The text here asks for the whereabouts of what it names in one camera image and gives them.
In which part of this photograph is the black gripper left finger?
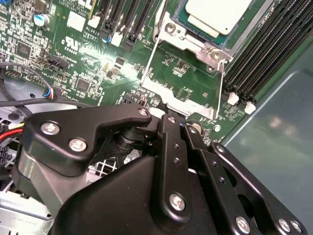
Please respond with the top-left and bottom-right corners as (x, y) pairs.
(16, 103), (194, 220)

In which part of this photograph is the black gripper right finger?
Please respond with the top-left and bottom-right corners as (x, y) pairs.
(182, 122), (309, 235)

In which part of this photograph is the silver CPU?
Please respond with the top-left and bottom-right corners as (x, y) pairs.
(172, 0), (255, 47)

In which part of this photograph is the metal wire locking lever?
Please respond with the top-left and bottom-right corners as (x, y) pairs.
(154, 0), (169, 44)

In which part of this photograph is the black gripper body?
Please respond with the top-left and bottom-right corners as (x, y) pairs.
(52, 155), (216, 235)

